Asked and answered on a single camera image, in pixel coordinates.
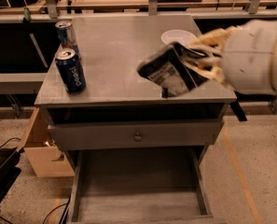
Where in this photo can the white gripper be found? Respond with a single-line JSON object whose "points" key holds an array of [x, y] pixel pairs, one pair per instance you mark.
{"points": [[248, 60]]}

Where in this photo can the blue chip bag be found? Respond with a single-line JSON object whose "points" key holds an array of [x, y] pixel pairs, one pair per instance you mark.
{"points": [[169, 71]]}

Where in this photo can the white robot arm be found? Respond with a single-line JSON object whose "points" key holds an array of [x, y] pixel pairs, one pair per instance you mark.
{"points": [[241, 58]]}

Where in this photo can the grey top drawer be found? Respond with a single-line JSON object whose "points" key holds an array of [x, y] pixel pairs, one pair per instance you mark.
{"points": [[81, 136]]}

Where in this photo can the round metal drawer knob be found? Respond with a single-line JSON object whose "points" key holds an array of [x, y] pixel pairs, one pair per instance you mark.
{"points": [[138, 137]]}

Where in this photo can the grey wooden drawer cabinet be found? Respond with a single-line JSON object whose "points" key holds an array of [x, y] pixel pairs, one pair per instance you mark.
{"points": [[111, 48]]}

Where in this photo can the open grey middle drawer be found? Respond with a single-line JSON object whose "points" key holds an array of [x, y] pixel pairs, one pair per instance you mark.
{"points": [[159, 185]]}

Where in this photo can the white bowl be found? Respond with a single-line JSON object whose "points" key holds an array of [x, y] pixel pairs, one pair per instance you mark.
{"points": [[181, 36]]}

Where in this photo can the blue pepsi can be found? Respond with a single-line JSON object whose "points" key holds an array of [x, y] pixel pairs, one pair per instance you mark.
{"points": [[71, 71]]}

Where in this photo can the silver blue energy drink can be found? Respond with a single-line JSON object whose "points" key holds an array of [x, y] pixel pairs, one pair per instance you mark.
{"points": [[66, 35]]}

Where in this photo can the light wooden box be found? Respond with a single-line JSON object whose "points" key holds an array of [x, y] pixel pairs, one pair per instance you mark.
{"points": [[41, 150]]}

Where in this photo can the black case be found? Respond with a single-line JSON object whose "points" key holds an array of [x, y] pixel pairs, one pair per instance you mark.
{"points": [[9, 170]]}

